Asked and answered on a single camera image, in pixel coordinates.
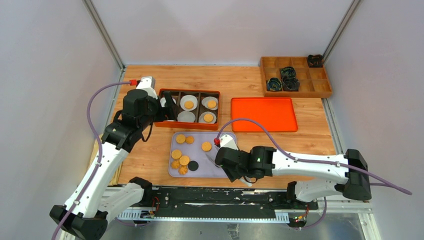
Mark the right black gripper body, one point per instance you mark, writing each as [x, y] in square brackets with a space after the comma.
[234, 174]

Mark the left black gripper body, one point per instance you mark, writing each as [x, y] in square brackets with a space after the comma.
[153, 110]

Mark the metal tongs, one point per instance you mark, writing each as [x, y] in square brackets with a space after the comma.
[212, 160]

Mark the round yellow biscuit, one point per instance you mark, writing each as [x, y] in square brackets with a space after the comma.
[206, 146]
[184, 160]
[180, 138]
[176, 154]
[211, 104]
[208, 118]
[189, 105]

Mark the orange cookie box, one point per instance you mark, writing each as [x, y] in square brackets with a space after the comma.
[177, 94]

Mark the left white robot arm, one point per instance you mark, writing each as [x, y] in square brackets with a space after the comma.
[84, 214]

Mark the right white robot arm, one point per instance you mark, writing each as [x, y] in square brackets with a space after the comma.
[342, 174]

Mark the white paper cup liner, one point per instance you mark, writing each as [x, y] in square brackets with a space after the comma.
[200, 119]
[206, 99]
[163, 101]
[184, 98]
[186, 117]

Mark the swirl butter cookie top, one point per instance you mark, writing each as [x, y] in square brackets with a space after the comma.
[189, 139]

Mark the swirl butter cookie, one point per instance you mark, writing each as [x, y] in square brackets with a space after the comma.
[183, 170]
[175, 164]
[189, 139]

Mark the lavender cookie tray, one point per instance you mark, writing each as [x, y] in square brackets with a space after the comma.
[206, 169]

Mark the black sandwich cookie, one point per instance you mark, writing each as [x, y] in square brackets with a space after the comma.
[193, 165]

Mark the orange box lid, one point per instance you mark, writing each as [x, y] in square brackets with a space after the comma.
[276, 114]

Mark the yellow cloth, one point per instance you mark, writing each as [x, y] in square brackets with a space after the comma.
[115, 175]

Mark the black coiled item left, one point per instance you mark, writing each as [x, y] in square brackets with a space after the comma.
[274, 84]

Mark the black coiled item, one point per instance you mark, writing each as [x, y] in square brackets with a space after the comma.
[274, 84]
[290, 84]
[287, 72]

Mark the black coiled item right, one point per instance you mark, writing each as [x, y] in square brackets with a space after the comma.
[290, 84]

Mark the black coiled item top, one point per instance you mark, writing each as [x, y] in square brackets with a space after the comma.
[287, 72]

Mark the wooden compartment organizer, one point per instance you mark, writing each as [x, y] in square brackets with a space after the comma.
[314, 81]

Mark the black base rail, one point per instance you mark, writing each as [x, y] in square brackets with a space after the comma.
[233, 205]

